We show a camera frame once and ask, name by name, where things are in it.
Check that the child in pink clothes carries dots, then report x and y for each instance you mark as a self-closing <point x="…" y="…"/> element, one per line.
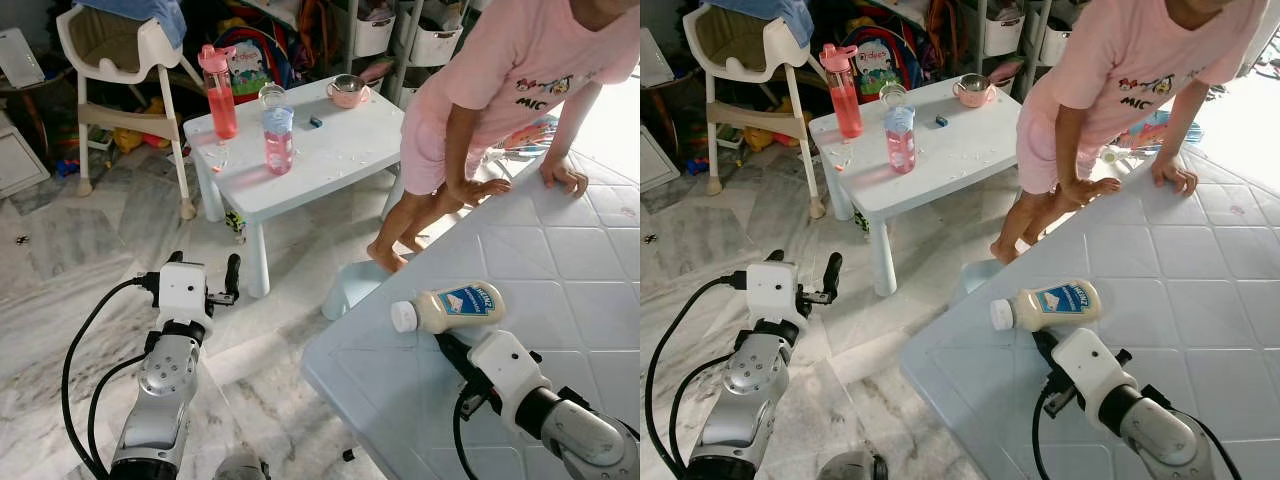
<point x="500" y="60"/>
<point x="1120" y="60"/>

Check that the large light blue plastic table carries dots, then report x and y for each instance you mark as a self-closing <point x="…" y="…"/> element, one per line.
<point x="1150" y="290"/>
<point x="540" y="290"/>

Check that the white low cabinet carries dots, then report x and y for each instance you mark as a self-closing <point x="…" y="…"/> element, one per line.
<point x="658" y="158"/>
<point x="20" y="155"/>

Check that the child's right hand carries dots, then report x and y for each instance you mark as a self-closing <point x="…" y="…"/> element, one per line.
<point x="1085" y="191"/>
<point x="475" y="192"/>

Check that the child's left hand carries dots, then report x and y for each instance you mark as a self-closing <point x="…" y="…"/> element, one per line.
<point x="1172" y="172"/>
<point x="562" y="174"/>

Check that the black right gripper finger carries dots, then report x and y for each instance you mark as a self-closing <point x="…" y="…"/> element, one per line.
<point x="450" y="346"/>
<point x="1044" y="345"/>

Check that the colourful children's backpack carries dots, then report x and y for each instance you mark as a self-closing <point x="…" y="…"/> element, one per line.
<point x="255" y="60"/>
<point x="882" y="62"/>

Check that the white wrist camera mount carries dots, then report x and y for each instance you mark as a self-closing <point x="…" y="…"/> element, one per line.
<point x="510" y="370"/>
<point x="1095" y="370"/>
<point x="183" y="292"/>
<point x="770" y="292"/>

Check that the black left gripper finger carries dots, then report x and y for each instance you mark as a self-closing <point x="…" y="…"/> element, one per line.
<point x="774" y="257"/>
<point x="174" y="258"/>
<point x="831" y="273"/>
<point x="233" y="274"/>

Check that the white flat board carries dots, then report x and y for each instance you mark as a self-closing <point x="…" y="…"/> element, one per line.
<point x="655" y="58"/>
<point x="20" y="58"/>

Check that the yellow toy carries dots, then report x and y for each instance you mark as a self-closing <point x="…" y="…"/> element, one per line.
<point x="758" y="136"/>
<point x="130" y="138"/>

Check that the mayonnaise squeeze bottle blue label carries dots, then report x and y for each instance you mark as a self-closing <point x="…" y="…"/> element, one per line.
<point x="1050" y="305"/>
<point x="450" y="308"/>

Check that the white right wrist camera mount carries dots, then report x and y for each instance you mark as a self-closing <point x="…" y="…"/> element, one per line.
<point x="510" y="370"/>
<point x="1095" y="370"/>

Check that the small white children's table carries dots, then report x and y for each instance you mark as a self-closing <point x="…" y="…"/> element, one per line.
<point x="330" y="150"/>
<point x="950" y="150"/>

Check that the tall pink water bottle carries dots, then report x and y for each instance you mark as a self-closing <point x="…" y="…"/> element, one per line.
<point x="843" y="100"/>
<point x="220" y="100"/>

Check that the white high chair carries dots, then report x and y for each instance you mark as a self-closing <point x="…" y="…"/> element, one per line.
<point x="735" y="60"/>
<point x="110" y="60"/>

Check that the blue denim garment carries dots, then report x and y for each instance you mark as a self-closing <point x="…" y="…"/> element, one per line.
<point x="140" y="15"/>
<point x="765" y="15"/>

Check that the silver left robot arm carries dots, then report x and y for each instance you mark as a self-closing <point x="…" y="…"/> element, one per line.
<point x="165" y="390"/>
<point x="745" y="390"/>

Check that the white storage bin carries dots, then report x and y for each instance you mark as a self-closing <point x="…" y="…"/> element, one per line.
<point x="438" y="40"/>
<point x="372" y="30"/>
<point x="1058" y="42"/>
<point x="1003" y="32"/>

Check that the grey robot left leg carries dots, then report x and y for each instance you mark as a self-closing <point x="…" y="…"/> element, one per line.
<point x="242" y="468"/>
<point x="850" y="468"/>

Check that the light blue plastic stool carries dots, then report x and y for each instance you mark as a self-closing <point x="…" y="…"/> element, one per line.
<point x="350" y="290"/>
<point x="982" y="280"/>

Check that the clear bottle with pink liquid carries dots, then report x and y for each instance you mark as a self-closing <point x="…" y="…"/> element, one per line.
<point x="900" y="133"/>
<point x="278" y="135"/>

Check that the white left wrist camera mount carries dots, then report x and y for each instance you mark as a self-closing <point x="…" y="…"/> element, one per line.
<point x="770" y="292"/>
<point x="183" y="292"/>

